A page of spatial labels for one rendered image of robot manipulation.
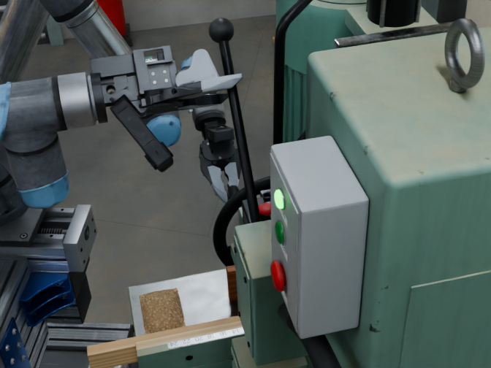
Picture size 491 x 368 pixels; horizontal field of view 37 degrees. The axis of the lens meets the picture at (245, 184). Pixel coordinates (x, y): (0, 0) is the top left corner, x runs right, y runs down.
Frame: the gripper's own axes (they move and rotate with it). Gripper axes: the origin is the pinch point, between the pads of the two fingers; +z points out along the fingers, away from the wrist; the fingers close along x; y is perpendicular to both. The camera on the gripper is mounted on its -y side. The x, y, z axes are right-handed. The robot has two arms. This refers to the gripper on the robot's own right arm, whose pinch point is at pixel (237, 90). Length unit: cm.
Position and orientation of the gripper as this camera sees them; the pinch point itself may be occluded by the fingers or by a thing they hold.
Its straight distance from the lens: 106.3
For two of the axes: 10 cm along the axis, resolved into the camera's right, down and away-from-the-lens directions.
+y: -1.8, -9.8, 0.3
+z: 9.7, -1.7, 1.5
